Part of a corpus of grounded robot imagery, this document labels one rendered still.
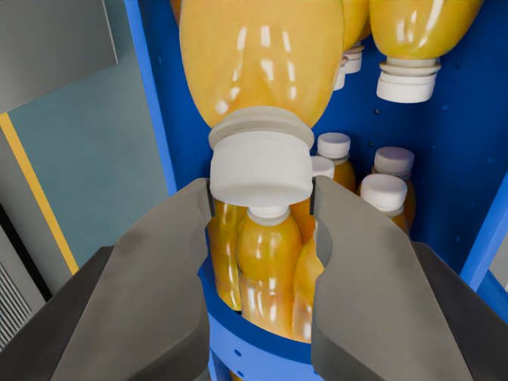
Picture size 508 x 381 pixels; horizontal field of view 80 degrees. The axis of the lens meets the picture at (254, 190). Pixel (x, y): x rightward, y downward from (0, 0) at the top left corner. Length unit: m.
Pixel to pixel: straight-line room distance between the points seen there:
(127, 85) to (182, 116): 1.21
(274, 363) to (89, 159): 1.59
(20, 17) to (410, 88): 0.97
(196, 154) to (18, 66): 0.74
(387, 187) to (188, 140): 0.19
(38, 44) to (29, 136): 0.83
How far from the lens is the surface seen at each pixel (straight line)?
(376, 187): 0.29
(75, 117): 1.68
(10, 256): 2.26
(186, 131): 0.32
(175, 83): 0.30
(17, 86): 1.01
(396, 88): 0.25
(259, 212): 0.27
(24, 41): 1.06
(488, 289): 0.92
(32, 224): 2.22
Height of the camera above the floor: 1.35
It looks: 57 degrees down
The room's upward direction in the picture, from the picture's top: 176 degrees counter-clockwise
